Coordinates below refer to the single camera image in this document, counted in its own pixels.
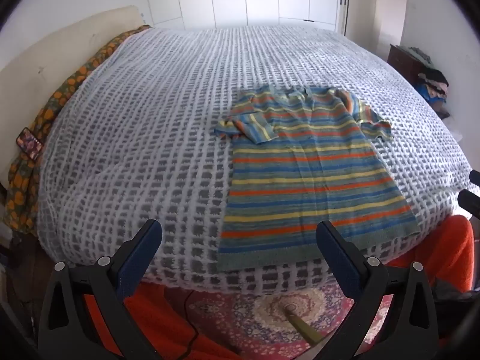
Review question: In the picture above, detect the orange fabric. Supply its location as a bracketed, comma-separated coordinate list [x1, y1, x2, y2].
[82, 215, 475, 360]

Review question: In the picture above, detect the white grey woven bedspread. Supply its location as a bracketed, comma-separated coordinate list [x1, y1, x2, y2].
[34, 24, 480, 295]

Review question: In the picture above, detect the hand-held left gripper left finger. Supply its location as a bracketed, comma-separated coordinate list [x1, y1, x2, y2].
[37, 218, 177, 360]

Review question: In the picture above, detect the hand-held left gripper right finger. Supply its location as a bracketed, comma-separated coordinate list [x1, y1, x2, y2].
[315, 220, 443, 360]

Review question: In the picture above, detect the black door handle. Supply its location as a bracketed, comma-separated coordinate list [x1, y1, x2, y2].
[339, 0, 350, 38]

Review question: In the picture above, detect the red patterned rug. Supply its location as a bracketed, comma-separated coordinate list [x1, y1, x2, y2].
[165, 283, 394, 360]

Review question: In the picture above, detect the dark wooden dresser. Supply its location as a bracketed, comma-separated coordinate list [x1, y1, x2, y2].
[387, 44, 426, 83]

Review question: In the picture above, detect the black cable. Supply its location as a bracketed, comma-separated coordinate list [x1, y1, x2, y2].
[180, 289, 199, 360]

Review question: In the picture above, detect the striped knit shirt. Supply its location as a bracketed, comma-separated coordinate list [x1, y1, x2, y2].
[214, 85, 421, 272]

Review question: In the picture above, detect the pile of clothes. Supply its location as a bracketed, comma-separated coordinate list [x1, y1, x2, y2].
[414, 65, 451, 111]

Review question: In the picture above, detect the orange floral bed sheet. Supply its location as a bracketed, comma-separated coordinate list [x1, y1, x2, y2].
[4, 24, 152, 233]

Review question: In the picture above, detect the yellow green stick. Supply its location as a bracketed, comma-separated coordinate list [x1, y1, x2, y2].
[285, 304, 323, 346]

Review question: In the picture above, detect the dark patterned phone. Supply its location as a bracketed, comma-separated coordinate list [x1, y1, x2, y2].
[16, 127, 44, 160]

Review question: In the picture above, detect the cream headboard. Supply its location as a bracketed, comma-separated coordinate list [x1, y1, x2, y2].
[0, 5, 145, 188]

